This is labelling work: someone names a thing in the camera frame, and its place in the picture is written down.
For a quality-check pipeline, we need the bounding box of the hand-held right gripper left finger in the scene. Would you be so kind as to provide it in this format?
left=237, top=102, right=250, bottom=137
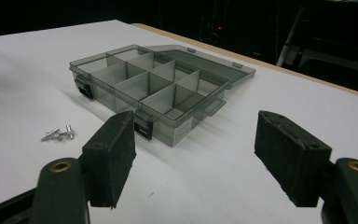
left=80, top=110, right=137, bottom=209

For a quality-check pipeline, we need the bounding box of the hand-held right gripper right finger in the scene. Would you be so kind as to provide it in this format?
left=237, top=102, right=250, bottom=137
left=254, top=110, right=333, bottom=208

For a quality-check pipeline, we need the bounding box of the grey transparent compartment box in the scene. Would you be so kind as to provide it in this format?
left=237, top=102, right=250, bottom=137
left=68, top=44, right=256, bottom=147

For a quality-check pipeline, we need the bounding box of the wooden table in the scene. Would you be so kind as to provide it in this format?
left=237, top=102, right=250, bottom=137
left=131, top=22, right=358, bottom=103

